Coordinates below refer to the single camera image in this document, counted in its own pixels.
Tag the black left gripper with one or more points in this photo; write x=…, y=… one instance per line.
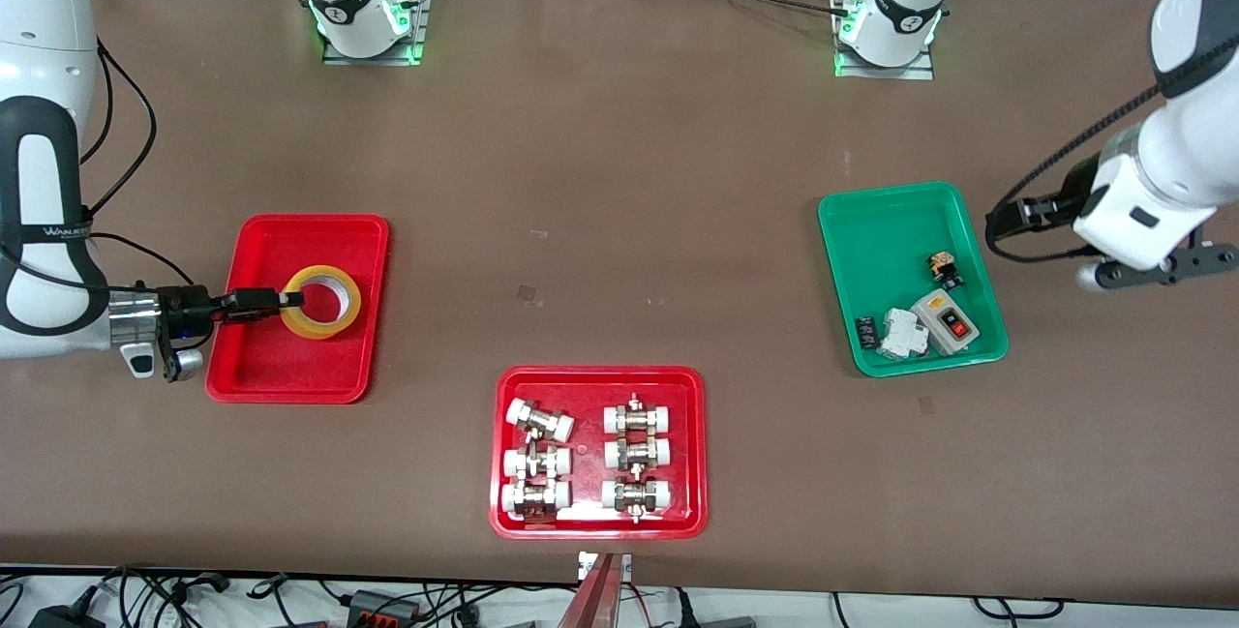
x=1072, y=187

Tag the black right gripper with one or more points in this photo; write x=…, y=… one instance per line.
x=184, y=311

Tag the yellow tape roll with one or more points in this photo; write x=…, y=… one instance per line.
x=324, y=330

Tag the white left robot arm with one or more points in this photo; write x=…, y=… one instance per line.
x=1162, y=193

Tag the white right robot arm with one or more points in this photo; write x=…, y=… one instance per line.
x=39, y=57

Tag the empty red plastic tray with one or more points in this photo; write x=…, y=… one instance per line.
x=290, y=367

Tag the green plastic tray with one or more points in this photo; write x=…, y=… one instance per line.
x=900, y=270

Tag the red tray with fittings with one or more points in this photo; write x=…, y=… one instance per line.
x=692, y=454

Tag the small black yellow transformer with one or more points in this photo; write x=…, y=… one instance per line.
x=949, y=268

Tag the white circuit breaker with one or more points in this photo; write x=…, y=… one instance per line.
x=905, y=333

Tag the small black terminal block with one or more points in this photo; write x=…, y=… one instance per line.
x=867, y=332

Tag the metal fitting with white caps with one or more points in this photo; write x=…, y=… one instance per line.
x=535, y=498
x=637, y=495
x=535, y=462
x=637, y=417
x=637, y=455
x=539, y=420

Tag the grey connector box orange levers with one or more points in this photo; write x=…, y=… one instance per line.
x=382, y=607

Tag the black power adapter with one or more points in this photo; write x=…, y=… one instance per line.
x=68, y=618

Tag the grey switch box red button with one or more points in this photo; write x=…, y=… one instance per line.
x=941, y=311

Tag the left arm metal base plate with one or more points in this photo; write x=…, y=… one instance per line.
x=886, y=72

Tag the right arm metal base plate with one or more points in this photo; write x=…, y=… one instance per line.
x=418, y=9

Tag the small silver bracket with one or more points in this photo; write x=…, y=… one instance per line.
x=585, y=565

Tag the red metal camera stand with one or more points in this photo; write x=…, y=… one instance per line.
x=592, y=599

